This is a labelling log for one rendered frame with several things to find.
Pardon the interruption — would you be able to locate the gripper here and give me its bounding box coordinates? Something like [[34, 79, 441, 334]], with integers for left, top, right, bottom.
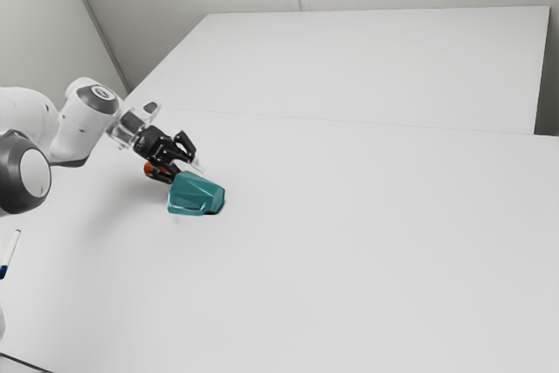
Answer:
[[133, 125, 208, 185]]

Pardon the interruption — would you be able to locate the teal faceted mug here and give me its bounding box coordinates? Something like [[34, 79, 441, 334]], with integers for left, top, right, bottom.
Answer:
[[167, 170, 227, 218]]

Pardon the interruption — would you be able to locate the white pen with blue band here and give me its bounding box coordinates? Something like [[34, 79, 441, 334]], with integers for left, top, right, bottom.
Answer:
[[0, 228, 23, 281]]

